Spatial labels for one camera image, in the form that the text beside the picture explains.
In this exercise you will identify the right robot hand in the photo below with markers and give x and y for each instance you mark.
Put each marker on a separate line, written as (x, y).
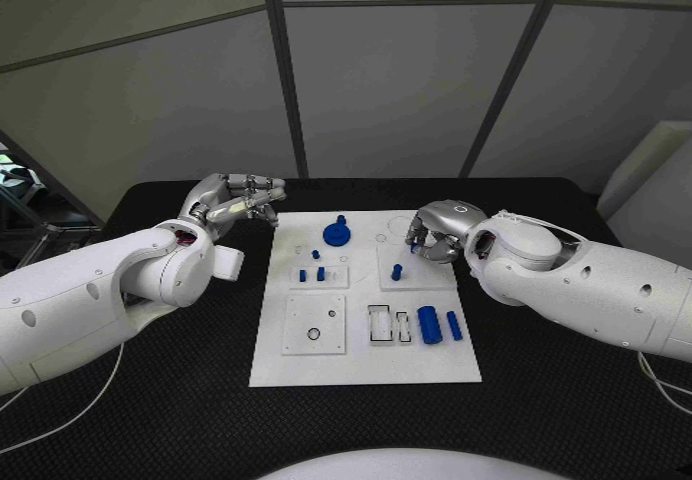
(442, 228)

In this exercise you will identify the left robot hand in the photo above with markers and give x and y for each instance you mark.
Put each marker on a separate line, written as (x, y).
(238, 204)

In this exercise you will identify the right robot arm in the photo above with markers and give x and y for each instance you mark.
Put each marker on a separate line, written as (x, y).
(588, 285)

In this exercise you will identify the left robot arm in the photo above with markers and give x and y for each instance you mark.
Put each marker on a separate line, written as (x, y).
(65, 300)

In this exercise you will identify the white task board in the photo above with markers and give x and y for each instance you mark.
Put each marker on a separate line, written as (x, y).
(364, 300)

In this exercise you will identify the blue gear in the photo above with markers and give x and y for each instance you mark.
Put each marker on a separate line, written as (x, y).
(336, 232)

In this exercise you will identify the large blue cylinder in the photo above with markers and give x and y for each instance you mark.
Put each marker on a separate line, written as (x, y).
(428, 324)

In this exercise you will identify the thin blue cylinder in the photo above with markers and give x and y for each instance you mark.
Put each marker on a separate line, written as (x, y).
(454, 325)

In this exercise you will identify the metal rack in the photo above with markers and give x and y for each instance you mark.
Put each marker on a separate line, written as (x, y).
(24, 210)

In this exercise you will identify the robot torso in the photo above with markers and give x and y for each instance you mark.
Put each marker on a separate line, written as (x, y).
(415, 465)

